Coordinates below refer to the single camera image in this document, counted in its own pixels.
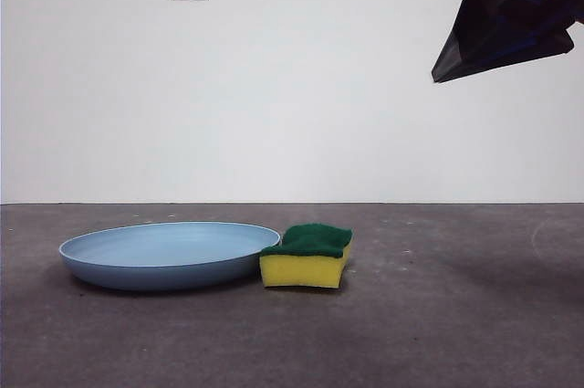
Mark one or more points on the light blue round plate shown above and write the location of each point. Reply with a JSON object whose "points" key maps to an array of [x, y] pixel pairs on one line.
{"points": [[169, 260]]}

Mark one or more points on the yellow sponge with green pad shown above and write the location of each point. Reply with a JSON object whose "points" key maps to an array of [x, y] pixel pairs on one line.
{"points": [[301, 269]]}

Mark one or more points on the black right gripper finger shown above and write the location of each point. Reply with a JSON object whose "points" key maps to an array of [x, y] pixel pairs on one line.
{"points": [[465, 23], [515, 45]]}

